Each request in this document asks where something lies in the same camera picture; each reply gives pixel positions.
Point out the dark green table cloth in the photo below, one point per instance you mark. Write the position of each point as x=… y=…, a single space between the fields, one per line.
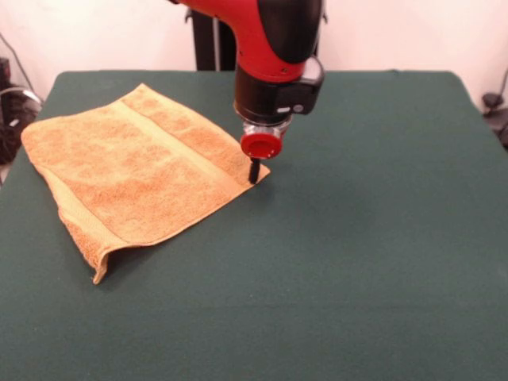
x=357 y=238

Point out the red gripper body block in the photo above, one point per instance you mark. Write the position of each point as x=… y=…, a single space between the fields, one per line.
x=261 y=147

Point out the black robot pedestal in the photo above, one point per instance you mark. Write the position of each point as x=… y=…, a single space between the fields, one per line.
x=210 y=43

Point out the tan terry towel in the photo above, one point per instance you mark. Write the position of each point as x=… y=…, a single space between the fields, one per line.
x=131 y=170

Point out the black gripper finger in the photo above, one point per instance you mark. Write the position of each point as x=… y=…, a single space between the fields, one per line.
x=253 y=170

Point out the black floor device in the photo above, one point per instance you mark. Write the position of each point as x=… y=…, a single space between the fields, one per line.
x=492 y=100

